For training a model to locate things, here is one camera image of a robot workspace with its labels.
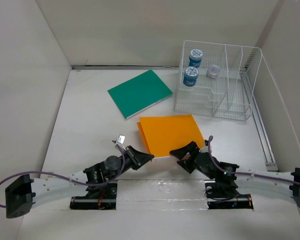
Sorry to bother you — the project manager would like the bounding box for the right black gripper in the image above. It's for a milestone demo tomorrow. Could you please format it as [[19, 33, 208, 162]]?
[[170, 140, 202, 173]]

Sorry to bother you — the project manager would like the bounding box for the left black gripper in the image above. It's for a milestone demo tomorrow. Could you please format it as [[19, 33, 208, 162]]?
[[107, 145, 153, 181]]

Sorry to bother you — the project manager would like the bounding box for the orange notebook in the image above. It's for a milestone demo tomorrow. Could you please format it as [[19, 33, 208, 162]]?
[[137, 114, 205, 158]]

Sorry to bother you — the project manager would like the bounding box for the green notebook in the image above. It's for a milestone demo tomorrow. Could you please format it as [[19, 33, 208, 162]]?
[[108, 70, 173, 119]]

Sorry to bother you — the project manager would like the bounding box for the blue tape roll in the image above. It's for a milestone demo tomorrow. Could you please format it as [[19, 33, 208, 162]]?
[[183, 66, 199, 87], [188, 49, 203, 68]]

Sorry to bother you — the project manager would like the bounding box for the small clear tape roll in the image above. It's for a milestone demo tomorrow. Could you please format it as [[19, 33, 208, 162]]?
[[206, 65, 221, 80]]

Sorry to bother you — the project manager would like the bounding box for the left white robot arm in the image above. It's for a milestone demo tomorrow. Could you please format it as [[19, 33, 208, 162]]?
[[5, 146, 154, 219]]

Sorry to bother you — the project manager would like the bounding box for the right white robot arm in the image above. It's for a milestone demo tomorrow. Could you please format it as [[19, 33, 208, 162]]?
[[170, 140, 300, 210]]

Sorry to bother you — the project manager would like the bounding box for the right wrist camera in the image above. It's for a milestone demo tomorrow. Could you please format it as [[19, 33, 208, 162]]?
[[199, 140, 212, 153]]

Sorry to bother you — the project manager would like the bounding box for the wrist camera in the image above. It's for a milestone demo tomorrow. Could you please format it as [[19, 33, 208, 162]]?
[[112, 134, 126, 151], [199, 140, 212, 153]]

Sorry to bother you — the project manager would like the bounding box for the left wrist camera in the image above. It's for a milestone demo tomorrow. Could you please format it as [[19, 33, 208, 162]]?
[[112, 134, 126, 151]]

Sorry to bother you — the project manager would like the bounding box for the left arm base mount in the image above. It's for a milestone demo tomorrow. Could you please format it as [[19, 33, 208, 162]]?
[[69, 182, 118, 211]]

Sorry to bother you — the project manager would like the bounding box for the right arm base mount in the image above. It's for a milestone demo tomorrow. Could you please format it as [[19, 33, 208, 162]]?
[[204, 180, 254, 210]]

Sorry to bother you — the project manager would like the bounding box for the white wire rack organizer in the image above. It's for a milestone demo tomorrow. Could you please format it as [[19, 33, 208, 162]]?
[[174, 40, 263, 122]]

